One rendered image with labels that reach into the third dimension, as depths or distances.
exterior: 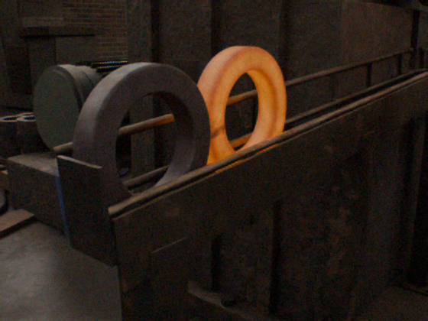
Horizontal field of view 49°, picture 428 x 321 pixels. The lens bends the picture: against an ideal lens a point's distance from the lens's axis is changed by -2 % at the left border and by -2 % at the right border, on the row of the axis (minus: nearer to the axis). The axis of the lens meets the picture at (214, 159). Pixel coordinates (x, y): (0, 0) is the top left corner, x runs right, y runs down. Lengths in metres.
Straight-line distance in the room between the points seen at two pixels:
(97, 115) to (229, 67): 0.21
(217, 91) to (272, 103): 0.14
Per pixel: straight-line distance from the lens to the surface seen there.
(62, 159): 0.52
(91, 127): 0.49
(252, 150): 0.65
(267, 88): 0.73
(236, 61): 0.65
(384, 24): 1.30
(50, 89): 2.04
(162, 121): 0.63
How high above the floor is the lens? 0.80
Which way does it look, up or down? 15 degrees down
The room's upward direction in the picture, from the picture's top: straight up
